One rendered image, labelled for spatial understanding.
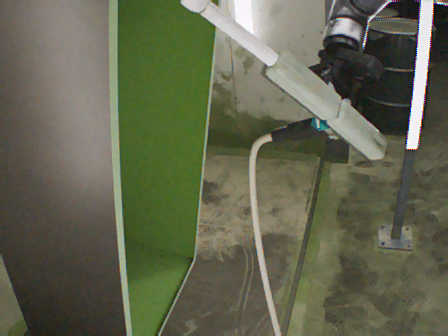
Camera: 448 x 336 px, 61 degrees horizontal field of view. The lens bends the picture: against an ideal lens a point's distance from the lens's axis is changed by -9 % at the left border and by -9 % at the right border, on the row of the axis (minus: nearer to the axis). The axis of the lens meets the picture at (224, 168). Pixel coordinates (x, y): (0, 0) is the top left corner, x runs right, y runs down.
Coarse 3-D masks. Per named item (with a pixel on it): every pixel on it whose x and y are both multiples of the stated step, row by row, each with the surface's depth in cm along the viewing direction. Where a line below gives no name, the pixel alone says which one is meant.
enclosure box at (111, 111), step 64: (0, 0) 57; (64, 0) 54; (128, 0) 113; (0, 64) 63; (64, 64) 60; (128, 64) 125; (192, 64) 119; (0, 128) 71; (64, 128) 66; (128, 128) 137; (192, 128) 131; (0, 192) 81; (64, 192) 74; (128, 192) 153; (192, 192) 144; (64, 256) 85; (128, 256) 159; (192, 256) 161; (64, 320) 101; (128, 320) 94
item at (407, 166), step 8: (408, 152) 193; (408, 160) 195; (408, 168) 198; (408, 176) 200; (400, 184) 205; (408, 184) 202; (400, 192) 206; (400, 200) 208; (400, 208) 211; (400, 216) 213; (400, 224) 216; (392, 232) 221; (400, 232) 219
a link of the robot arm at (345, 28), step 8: (328, 24) 84; (336, 24) 82; (344, 24) 81; (352, 24) 81; (328, 32) 83; (336, 32) 81; (344, 32) 80; (352, 32) 80; (360, 32) 81; (352, 40) 81; (360, 40) 81; (360, 48) 82
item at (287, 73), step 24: (192, 0) 55; (216, 24) 59; (264, 48) 62; (264, 72) 66; (288, 72) 64; (312, 72) 67; (312, 96) 67; (336, 96) 70; (336, 120) 71; (360, 120) 74; (360, 144) 75; (384, 144) 77
